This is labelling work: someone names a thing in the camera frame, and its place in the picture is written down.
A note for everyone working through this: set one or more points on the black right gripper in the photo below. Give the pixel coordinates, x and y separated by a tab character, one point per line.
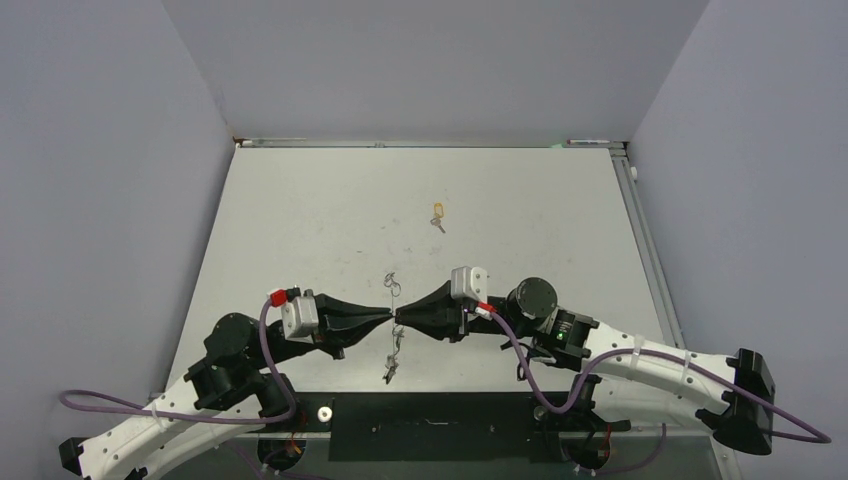
438	313

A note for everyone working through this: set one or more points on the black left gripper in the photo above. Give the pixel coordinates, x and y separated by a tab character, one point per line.
342	322

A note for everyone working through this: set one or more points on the large metal keyring organizer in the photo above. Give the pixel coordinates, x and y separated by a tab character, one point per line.
397	331

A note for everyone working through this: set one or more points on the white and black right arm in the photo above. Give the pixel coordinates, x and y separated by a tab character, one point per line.
727	396

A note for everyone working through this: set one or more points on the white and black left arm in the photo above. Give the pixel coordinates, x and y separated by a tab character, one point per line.
235	388

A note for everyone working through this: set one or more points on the silver key with yellow tag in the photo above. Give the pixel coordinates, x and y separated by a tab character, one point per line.
437	223

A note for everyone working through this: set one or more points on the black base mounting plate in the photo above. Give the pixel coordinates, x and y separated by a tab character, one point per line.
435	427

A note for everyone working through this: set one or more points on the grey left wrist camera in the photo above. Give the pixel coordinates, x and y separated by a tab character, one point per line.
300	319

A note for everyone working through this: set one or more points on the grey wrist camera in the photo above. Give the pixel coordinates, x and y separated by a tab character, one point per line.
468	287
300	319

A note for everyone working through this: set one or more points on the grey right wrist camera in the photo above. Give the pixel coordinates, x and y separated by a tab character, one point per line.
468	287

